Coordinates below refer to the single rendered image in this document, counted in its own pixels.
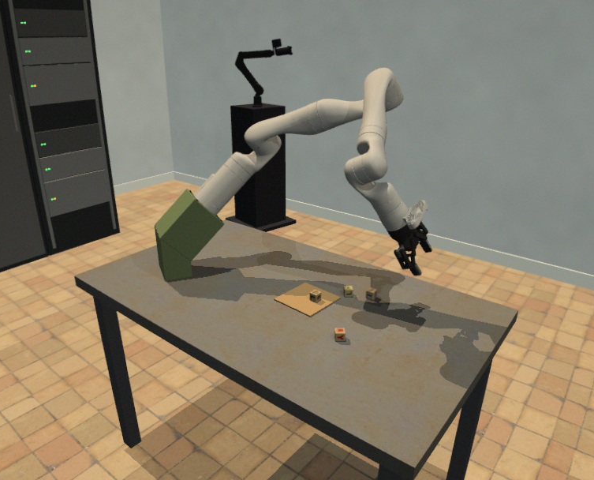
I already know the tan flat mat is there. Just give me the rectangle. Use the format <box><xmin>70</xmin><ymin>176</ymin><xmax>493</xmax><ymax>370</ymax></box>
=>
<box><xmin>274</xmin><ymin>283</ymin><xmax>341</xmax><ymax>317</ymax></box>

